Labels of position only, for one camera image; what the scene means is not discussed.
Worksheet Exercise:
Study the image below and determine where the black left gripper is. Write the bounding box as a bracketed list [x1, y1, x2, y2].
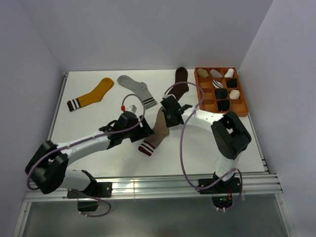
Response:
[122, 115, 154, 142]

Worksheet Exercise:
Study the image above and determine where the tan sock with maroon cuff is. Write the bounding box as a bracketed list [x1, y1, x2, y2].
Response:
[138, 107, 169, 156]

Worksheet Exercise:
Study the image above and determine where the plain black sock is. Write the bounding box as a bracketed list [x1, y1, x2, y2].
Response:
[214, 88, 228, 100]

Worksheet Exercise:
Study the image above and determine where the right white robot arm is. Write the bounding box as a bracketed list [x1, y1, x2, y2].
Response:
[160, 96, 252, 193]

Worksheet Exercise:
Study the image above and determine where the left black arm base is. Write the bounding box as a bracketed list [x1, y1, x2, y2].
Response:
[67, 182, 113, 217]

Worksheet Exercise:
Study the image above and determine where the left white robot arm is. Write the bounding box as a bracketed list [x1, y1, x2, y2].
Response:
[25, 112, 154, 197]

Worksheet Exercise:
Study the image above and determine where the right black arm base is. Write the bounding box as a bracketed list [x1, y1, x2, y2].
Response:
[198, 175, 242, 210]

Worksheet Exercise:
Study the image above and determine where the brown sock with pink stripes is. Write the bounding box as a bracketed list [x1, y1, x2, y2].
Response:
[162, 67, 189, 101]

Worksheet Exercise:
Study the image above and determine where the grey sock with black stripes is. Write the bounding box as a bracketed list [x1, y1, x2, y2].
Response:
[117, 75, 158, 110]

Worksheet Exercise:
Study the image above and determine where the mustard yellow sock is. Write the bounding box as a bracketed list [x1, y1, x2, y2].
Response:
[67, 78, 114, 112]

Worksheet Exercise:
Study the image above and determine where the rolled beige sock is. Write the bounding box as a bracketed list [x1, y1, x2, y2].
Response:
[197, 68, 209, 78]

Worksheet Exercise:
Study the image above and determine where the rolled striped sock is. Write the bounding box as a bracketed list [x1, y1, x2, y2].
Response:
[212, 79, 224, 88]

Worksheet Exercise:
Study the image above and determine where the orange wooden compartment tray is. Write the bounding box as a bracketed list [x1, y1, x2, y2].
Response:
[194, 67, 249, 117]

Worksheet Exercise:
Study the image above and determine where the rolled grey sock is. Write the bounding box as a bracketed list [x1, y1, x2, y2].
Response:
[210, 69, 223, 78]

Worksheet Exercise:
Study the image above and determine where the rolled cream sock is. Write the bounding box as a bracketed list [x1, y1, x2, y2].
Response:
[229, 89, 240, 100]

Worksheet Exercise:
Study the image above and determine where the rolled black sock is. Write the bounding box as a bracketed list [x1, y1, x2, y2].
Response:
[225, 78, 237, 88]

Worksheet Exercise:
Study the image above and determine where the rolled white sock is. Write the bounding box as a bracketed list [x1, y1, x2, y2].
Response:
[224, 68, 235, 78]

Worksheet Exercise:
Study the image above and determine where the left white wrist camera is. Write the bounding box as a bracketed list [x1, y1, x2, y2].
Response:
[121, 105, 137, 114]

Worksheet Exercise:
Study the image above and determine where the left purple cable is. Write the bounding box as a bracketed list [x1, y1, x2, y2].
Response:
[26, 93, 146, 218]

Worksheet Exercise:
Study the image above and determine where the purple cable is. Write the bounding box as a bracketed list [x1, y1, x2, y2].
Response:
[26, 93, 146, 218]
[162, 81, 244, 212]

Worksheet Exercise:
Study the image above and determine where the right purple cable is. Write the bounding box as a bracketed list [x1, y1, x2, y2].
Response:
[162, 81, 244, 212]

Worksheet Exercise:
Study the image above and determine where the aluminium frame rail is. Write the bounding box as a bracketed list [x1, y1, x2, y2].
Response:
[24, 173, 282, 202]

